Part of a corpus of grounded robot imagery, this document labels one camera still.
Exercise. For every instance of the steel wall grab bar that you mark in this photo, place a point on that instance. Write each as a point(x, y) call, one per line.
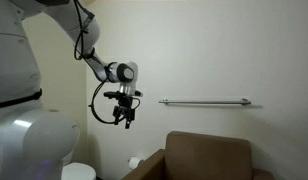
point(204, 102)

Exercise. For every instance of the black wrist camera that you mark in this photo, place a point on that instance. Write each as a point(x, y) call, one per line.
point(114, 94)

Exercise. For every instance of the white toilet paper roll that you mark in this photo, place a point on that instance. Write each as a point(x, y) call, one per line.
point(134, 162)

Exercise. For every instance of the white round bin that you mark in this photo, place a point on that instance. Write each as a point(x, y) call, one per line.
point(79, 171)

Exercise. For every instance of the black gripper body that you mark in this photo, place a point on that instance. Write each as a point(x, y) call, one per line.
point(124, 102)

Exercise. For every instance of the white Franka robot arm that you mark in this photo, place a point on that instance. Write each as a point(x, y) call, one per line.
point(27, 140)

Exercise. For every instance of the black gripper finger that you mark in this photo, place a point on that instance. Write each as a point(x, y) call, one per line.
point(117, 117)
point(129, 121)

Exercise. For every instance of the brown armchair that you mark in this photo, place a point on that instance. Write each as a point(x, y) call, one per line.
point(207, 156)

